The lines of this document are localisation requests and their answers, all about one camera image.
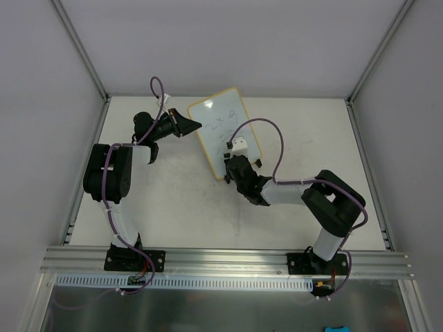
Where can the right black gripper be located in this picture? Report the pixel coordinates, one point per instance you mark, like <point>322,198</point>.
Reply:
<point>239,160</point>

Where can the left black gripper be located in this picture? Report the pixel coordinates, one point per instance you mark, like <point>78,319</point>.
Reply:
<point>176,122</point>

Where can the yellow framed whiteboard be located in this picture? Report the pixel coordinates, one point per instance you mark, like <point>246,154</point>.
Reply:
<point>220,116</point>

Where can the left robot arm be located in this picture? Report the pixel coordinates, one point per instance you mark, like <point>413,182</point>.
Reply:
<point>108,178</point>

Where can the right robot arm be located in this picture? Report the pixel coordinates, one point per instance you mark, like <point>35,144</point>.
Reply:
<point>334,204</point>

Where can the right black whiteboard foot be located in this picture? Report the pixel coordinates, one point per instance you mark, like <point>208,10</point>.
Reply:
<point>258,162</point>

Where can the teal object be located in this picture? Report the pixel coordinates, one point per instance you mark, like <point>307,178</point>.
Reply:
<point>337,329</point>

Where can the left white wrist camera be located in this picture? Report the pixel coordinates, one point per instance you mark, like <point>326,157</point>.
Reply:
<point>163,100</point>

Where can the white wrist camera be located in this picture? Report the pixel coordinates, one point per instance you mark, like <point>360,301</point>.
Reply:
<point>163,100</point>
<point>239,147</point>

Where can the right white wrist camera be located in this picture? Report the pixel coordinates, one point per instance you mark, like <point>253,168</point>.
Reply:
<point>239,147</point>

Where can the left aluminium frame post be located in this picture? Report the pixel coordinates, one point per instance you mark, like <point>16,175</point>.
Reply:
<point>74,37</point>

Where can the aluminium frame post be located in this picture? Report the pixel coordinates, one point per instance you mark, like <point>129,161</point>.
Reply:
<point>385,41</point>
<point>74,37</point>

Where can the right aluminium frame post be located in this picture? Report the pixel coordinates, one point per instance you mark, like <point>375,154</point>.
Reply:
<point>385,41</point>

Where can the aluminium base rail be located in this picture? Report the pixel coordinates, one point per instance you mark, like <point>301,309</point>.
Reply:
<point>226,263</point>

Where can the white slotted cable duct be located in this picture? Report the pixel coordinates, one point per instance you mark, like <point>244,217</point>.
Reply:
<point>187,282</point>

